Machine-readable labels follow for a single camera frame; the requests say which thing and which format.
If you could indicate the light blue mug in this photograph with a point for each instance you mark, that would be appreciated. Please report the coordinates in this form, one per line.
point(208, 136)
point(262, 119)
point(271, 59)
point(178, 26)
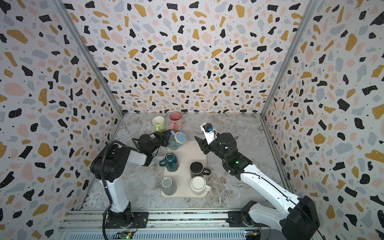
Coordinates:
point(176, 140)

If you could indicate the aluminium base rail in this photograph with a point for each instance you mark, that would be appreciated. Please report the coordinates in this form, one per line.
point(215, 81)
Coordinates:
point(172, 224)

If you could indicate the light green mug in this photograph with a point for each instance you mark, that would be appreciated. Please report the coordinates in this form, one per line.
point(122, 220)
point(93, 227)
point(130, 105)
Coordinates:
point(159, 124)

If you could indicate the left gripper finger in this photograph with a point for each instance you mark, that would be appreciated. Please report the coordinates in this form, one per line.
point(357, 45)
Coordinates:
point(166, 134)
point(165, 141)

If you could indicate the grey mug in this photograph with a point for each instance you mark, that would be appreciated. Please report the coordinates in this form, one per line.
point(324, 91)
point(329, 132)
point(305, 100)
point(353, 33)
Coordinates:
point(168, 186)

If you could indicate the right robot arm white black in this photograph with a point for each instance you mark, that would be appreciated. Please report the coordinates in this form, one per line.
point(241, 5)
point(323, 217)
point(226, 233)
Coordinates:
point(296, 217)

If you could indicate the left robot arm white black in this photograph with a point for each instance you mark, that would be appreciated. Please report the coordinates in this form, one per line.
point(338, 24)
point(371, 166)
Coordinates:
point(109, 165)

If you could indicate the dark green mug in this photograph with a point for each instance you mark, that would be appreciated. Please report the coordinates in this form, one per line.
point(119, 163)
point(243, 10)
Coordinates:
point(170, 162)

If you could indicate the beige serving tray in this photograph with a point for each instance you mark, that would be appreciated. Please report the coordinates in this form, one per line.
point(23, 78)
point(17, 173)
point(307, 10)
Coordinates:
point(189, 152)

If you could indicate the black mug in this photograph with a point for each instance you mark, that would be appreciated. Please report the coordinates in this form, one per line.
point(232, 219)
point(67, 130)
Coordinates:
point(197, 169)

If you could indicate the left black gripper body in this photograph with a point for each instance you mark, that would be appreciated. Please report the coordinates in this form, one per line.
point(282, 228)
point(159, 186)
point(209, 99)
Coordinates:
point(156, 142)

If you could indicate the pink mug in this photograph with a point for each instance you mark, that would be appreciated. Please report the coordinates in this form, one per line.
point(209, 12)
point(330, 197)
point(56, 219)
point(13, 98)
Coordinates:
point(176, 121)

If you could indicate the white mug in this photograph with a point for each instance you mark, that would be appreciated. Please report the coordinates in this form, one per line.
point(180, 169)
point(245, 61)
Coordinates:
point(199, 185)

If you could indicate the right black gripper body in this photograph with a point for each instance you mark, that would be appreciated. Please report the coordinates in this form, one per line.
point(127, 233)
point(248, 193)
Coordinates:
point(207, 145)

